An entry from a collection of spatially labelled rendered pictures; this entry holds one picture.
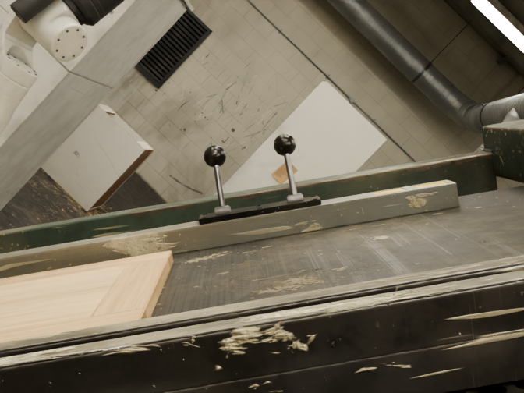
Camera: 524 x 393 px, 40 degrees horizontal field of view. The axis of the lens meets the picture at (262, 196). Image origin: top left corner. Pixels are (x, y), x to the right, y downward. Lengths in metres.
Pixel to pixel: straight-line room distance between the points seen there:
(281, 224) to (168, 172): 8.21
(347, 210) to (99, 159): 5.12
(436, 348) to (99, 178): 5.76
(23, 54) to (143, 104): 8.18
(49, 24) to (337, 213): 0.54
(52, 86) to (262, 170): 1.80
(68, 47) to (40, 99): 2.37
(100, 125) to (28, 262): 5.02
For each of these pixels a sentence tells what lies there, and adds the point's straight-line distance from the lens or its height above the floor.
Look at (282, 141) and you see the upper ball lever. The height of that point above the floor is 1.52.
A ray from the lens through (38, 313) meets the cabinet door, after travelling 0.88.
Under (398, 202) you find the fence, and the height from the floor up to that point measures 1.58.
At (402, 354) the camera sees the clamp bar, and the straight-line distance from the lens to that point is 0.50.
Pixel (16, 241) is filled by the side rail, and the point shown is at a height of 1.03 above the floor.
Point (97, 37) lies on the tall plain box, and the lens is 3.49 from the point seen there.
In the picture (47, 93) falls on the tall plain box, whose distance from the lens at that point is 3.53.
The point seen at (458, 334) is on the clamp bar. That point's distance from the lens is 0.50.
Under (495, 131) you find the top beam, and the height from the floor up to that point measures 1.81.
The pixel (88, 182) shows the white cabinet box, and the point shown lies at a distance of 6.22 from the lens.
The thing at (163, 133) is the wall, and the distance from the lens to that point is 9.35.
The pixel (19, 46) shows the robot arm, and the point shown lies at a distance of 1.25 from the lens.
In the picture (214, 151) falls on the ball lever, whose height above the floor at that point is 1.43.
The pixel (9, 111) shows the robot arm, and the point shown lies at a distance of 1.22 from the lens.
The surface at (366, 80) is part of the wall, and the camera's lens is 9.32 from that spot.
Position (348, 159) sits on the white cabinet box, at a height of 1.78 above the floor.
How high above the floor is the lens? 1.50
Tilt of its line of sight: 4 degrees down
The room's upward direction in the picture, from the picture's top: 44 degrees clockwise
